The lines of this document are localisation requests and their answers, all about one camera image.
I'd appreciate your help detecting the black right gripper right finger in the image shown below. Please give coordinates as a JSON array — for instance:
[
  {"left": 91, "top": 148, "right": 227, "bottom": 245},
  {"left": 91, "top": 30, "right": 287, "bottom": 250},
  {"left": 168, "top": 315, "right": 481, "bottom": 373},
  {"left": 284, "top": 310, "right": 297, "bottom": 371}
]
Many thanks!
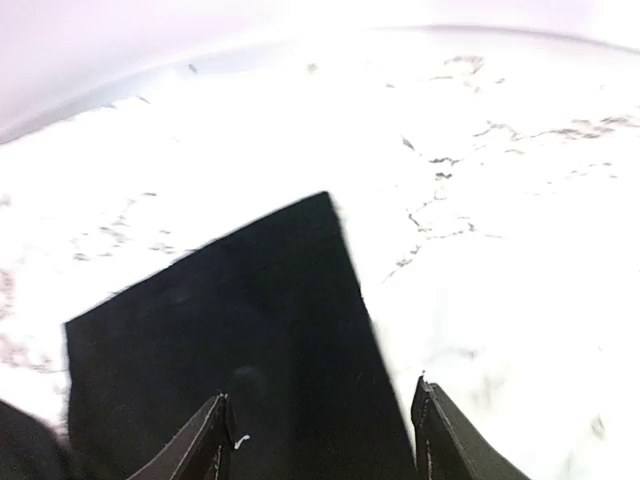
[{"left": 411, "top": 377, "right": 528, "bottom": 480}]

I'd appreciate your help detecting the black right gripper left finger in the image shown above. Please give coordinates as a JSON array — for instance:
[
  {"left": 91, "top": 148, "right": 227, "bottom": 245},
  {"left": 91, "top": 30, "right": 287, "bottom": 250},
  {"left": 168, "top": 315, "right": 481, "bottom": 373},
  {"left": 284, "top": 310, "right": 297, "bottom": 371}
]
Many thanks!
[{"left": 130, "top": 394, "right": 235, "bottom": 480}]

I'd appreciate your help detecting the black t-shirt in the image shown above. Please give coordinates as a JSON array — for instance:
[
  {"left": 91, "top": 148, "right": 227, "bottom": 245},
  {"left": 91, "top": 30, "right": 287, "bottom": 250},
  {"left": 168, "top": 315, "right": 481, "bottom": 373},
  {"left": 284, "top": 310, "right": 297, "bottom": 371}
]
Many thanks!
[{"left": 65, "top": 193, "right": 415, "bottom": 479}]

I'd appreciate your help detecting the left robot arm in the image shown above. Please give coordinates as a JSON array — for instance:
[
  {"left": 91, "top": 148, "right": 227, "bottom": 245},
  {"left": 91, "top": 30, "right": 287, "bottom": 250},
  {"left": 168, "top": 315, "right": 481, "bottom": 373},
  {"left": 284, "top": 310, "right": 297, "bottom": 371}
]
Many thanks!
[{"left": 1, "top": 401, "right": 69, "bottom": 480}]

